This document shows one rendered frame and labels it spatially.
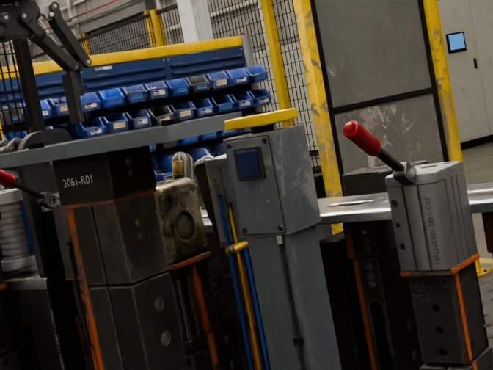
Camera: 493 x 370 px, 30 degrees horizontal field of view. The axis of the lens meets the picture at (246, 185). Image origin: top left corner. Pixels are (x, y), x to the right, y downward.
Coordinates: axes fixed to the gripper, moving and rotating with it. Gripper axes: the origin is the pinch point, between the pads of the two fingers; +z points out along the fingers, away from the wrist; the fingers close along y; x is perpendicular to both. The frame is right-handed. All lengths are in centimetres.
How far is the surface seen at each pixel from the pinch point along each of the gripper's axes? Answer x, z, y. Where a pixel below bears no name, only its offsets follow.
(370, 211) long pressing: -25.4, 19.8, 34.4
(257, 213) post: -35.7, 14.5, 8.7
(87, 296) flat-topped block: -7.7, 23.4, -0.3
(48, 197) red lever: 12.3, 11.1, 5.4
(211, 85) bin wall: 242, -7, 191
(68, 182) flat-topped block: -9.0, 8.4, -0.4
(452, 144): 227, 46, 328
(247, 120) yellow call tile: -36.3, 4.4, 9.3
